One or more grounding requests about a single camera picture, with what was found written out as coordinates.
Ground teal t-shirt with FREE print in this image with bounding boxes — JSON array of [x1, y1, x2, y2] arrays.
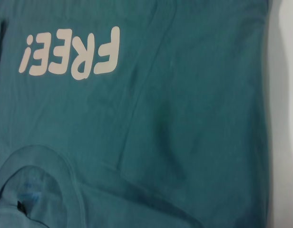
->
[[0, 0, 273, 228]]

